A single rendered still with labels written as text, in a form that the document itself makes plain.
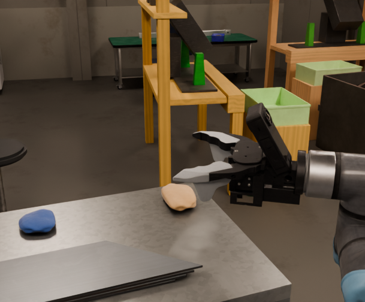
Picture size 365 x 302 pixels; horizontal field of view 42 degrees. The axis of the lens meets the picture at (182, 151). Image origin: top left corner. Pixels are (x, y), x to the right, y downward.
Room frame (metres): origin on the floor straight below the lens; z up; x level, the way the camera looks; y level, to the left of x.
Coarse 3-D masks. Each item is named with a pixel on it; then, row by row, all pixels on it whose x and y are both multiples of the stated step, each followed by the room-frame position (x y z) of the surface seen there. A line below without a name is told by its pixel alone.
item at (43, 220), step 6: (42, 210) 1.22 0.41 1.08; (48, 210) 1.23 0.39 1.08; (24, 216) 1.19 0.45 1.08; (30, 216) 1.19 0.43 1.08; (36, 216) 1.19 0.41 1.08; (42, 216) 1.19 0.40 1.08; (48, 216) 1.19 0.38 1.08; (54, 216) 1.20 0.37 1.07; (24, 222) 1.16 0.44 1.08; (30, 222) 1.15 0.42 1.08; (36, 222) 1.16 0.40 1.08; (42, 222) 1.16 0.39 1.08; (48, 222) 1.16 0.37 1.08; (54, 222) 1.17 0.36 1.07; (24, 228) 1.14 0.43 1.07; (30, 228) 1.13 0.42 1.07; (36, 228) 1.14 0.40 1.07; (42, 228) 1.14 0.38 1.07; (48, 228) 1.14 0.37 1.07
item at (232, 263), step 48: (144, 192) 1.40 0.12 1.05; (0, 240) 1.11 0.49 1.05; (48, 240) 1.11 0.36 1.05; (96, 240) 1.11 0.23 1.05; (144, 240) 1.11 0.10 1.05; (192, 240) 1.11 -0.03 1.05; (240, 240) 1.11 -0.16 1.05; (192, 288) 0.91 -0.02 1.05; (240, 288) 0.91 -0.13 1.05; (288, 288) 0.92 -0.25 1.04
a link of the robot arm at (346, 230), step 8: (344, 208) 0.68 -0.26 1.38; (344, 216) 0.66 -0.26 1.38; (352, 216) 0.65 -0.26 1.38; (360, 216) 0.64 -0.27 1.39; (344, 224) 0.66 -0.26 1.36; (352, 224) 0.65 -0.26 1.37; (360, 224) 0.64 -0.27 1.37; (336, 232) 0.67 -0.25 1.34; (344, 232) 0.64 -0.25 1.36; (352, 232) 0.63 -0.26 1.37; (360, 232) 0.62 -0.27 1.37; (336, 240) 0.66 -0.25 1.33; (344, 240) 0.62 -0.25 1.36; (336, 248) 0.67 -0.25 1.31; (336, 256) 0.66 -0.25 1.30
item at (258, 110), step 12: (252, 108) 0.70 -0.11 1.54; (264, 108) 0.70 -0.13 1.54; (252, 120) 0.67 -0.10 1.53; (264, 120) 0.68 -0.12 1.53; (252, 132) 0.68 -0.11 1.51; (264, 132) 0.67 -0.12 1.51; (276, 132) 0.70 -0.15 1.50; (264, 144) 0.68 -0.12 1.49; (276, 144) 0.67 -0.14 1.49; (276, 156) 0.68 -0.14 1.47; (288, 156) 0.70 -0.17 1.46; (276, 168) 0.68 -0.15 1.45; (288, 168) 0.68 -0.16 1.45
